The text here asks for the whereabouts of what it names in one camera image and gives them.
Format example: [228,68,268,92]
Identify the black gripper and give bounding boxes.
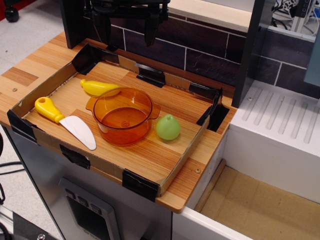
[83,0,170,47]

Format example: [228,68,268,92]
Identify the yellow handled white toy knife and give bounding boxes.
[34,97,97,151]

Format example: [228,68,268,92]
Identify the orange transparent plastic pot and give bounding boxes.
[86,87,161,146]

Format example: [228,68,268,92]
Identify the cardboard fence with black tape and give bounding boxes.
[0,43,235,211]

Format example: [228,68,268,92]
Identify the yellow toy banana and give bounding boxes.
[80,79,120,97]

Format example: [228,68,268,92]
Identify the wooden shelf board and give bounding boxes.
[168,0,255,33]

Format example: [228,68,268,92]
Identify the green toy pear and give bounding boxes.
[155,114,181,141]

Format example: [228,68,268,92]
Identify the black caster wheel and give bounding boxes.
[4,6,19,23]

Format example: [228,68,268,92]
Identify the grey toy oven front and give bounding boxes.
[4,128,172,240]

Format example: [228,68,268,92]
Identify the white toy sink unit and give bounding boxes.
[172,81,320,240]

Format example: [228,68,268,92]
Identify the black upright post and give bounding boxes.
[232,0,275,108]

